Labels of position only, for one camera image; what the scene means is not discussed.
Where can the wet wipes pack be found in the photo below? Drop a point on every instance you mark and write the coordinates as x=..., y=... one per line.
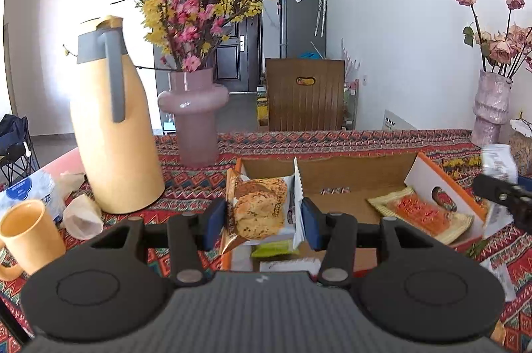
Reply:
x=29, y=187

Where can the yellow thermos jug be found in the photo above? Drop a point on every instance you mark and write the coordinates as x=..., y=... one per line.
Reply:
x=120, y=153

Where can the long beige snack packet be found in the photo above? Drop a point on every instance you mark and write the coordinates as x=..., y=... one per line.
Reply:
x=419, y=211

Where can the dried pink roses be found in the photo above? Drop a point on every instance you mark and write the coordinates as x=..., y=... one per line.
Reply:
x=498, y=49

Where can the patterned red tablecloth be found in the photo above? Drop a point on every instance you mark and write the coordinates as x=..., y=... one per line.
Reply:
x=187, y=182

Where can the red cardboard box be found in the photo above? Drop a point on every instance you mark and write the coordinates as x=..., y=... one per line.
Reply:
x=353, y=178

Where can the dark brown door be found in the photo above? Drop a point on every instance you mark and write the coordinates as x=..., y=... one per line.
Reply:
x=232, y=62

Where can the clear plastic jar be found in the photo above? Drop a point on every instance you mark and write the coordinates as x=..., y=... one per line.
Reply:
x=521, y=145

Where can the white umbrella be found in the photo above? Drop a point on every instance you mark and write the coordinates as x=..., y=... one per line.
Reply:
x=321, y=10

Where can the green snack packet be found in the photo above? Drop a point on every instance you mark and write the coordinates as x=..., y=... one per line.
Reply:
x=274, y=249

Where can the crumpled tissue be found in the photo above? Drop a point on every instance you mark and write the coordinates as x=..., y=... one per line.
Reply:
x=83, y=218

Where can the textured pink vase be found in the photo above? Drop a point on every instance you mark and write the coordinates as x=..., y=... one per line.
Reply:
x=490, y=108

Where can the grey refrigerator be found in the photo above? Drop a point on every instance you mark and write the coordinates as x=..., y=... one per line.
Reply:
x=299, y=29

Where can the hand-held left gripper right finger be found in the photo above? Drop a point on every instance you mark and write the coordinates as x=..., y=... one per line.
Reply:
x=311, y=226

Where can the black bag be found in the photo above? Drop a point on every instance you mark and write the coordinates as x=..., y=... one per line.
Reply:
x=12, y=132

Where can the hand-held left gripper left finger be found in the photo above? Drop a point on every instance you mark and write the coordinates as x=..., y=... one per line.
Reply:
x=216, y=222

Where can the wooden chair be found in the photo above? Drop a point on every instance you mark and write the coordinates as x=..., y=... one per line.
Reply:
x=291, y=103

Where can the fallen yellow petals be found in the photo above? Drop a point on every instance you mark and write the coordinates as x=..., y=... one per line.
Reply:
x=463, y=162

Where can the yellow mug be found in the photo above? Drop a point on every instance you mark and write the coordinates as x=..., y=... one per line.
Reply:
x=29, y=236

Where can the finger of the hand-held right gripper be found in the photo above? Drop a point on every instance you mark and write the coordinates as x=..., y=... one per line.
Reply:
x=494, y=191

